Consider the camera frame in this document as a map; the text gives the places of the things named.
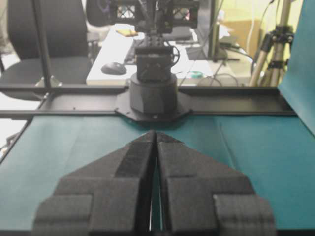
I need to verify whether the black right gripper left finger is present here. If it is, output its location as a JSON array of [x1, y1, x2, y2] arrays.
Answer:
[[33, 131, 156, 236]]

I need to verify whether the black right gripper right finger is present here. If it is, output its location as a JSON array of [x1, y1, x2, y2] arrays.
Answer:
[[156, 132, 275, 236]]

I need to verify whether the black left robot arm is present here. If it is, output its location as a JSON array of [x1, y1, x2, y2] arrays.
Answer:
[[32, 0, 199, 236]]

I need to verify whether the green tape roll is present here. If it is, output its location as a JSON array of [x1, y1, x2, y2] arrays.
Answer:
[[190, 71, 203, 79]]

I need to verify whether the black computer mouse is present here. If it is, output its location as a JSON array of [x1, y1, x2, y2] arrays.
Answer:
[[101, 62, 127, 75]]

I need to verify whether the white desk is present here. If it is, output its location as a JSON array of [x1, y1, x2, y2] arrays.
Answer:
[[86, 24, 252, 87]]

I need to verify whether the black monitor stand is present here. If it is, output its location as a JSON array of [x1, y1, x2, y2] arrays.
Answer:
[[196, 0, 227, 62]]

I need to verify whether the teal backdrop cloth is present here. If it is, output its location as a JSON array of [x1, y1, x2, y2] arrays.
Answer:
[[278, 0, 315, 138]]

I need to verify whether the black office chair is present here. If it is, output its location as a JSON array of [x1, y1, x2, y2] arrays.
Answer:
[[0, 0, 92, 87]]

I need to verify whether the black metal base rail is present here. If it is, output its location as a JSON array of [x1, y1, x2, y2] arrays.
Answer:
[[0, 85, 296, 122]]

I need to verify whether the silver camera tripod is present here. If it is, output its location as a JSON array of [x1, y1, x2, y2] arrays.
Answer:
[[249, 0, 294, 87]]

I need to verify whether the black vertical frame pole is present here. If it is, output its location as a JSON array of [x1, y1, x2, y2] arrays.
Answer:
[[31, 0, 52, 88]]

